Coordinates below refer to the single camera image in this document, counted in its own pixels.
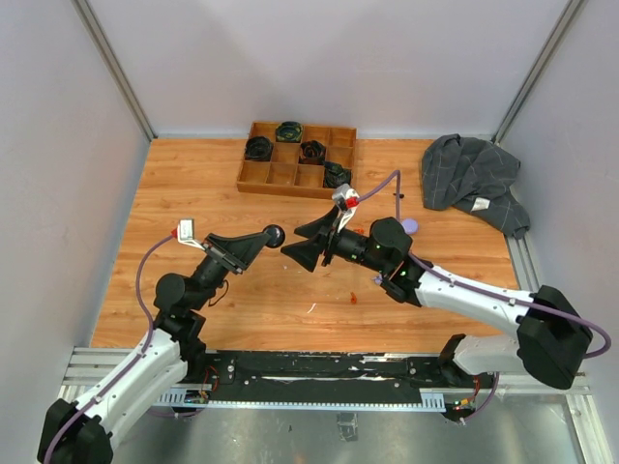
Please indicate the rolled green belt top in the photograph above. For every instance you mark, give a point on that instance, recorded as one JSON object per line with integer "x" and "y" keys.
{"x": 289, "y": 132}

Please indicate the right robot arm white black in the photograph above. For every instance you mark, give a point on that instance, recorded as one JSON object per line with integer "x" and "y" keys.
{"x": 407, "y": 279}

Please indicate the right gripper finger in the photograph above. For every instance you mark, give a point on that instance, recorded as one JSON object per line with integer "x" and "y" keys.
{"x": 313, "y": 228}
{"x": 304, "y": 253}

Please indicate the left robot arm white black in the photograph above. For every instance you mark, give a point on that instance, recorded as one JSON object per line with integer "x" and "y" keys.
{"x": 90, "y": 428}

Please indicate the rolled dark belt centre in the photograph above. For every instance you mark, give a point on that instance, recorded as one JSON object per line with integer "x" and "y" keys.
{"x": 313, "y": 152}

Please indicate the black earbud charging case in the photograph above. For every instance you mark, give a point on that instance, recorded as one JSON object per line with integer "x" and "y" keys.
{"x": 276, "y": 236}

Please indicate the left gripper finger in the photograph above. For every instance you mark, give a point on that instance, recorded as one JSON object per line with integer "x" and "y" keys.
{"x": 227, "y": 243}
{"x": 244, "y": 255}

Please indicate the lilac earbud charging case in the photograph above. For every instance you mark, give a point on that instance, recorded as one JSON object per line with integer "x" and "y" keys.
{"x": 410, "y": 226}

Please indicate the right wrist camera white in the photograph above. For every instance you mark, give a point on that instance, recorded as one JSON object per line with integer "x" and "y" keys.
{"x": 346, "y": 199}

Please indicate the rolled dark belt left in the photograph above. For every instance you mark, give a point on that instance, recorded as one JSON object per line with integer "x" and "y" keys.
{"x": 259, "y": 148}

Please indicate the rolled dark belt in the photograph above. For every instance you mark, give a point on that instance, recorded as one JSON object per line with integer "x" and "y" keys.
{"x": 313, "y": 152}
{"x": 259, "y": 148}

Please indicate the grey checked cloth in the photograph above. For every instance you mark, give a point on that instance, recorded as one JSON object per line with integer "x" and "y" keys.
{"x": 474, "y": 176}

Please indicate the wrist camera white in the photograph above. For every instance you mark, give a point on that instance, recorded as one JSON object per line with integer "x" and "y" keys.
{"x": 185, "y": 233}
{"x": 346, "y": 199}

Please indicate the wooden compartment tray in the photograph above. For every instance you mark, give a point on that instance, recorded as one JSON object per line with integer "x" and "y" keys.
{"x": 284, "y": 175}

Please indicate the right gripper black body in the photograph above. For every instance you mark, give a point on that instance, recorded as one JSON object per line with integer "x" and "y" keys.
{"x": 332, "y": 241}

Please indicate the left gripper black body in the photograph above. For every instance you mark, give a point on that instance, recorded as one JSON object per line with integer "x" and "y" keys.
{"x": 224, "y": 259}

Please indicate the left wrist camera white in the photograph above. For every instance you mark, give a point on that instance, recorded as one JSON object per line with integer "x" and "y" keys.
{"x": 185, "y": 233}

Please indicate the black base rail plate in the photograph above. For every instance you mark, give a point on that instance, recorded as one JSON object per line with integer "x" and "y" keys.
{"x": 316, "y": 379}

